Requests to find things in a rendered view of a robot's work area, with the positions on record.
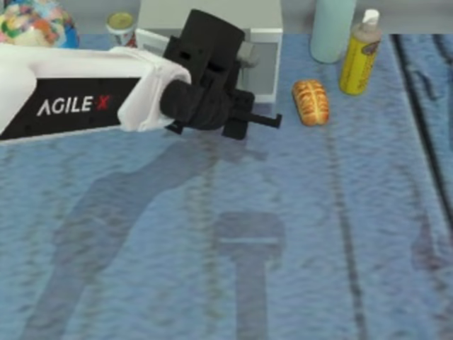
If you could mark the white can with yellow lid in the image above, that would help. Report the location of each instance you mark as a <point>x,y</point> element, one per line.
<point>122,28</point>

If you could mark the white microwave box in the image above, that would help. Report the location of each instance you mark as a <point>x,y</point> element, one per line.
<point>263,63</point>

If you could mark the braided golden bread loaf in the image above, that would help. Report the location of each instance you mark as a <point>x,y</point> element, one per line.
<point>311,102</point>

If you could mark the yellow bottle with white cap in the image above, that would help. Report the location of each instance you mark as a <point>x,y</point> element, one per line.
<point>357,60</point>

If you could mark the pale blue cylindrical bottle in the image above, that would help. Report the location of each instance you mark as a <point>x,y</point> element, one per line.
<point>332,28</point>

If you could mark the colourful patterned globe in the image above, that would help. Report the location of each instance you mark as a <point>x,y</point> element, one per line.
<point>35,21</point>

